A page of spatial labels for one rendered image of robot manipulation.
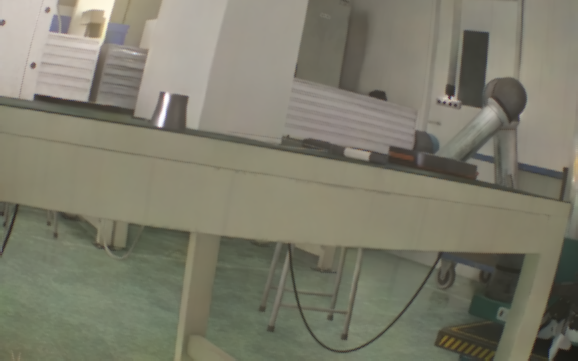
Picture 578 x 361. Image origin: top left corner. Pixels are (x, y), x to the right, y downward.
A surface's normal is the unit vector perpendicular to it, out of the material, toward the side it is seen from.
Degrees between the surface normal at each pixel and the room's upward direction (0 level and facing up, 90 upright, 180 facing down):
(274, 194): 90
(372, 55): 90
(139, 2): 90
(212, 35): 90
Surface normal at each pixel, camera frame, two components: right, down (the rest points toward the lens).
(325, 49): 0.53, 0.14
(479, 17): -0.83, -0.13
